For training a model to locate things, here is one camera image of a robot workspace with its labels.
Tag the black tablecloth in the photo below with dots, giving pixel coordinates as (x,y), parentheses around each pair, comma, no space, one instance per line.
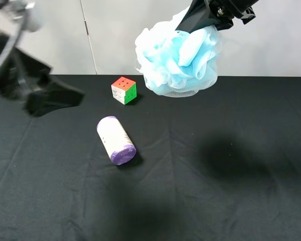
(224,164)

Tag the multicoloured puzzle cube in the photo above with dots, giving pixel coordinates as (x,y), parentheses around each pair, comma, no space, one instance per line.
(124,90)

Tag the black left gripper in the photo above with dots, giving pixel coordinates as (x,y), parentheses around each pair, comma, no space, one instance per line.
(56,93)

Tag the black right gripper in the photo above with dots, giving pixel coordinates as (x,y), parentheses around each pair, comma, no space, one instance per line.
(199,14)

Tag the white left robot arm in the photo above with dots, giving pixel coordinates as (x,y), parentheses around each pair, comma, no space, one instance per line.
(25,78)

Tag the purple trash bag roll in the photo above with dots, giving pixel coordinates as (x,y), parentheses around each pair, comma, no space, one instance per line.
(116,141)

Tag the light blue mesh bath loofah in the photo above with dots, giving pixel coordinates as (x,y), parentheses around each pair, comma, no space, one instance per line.
(176,63)

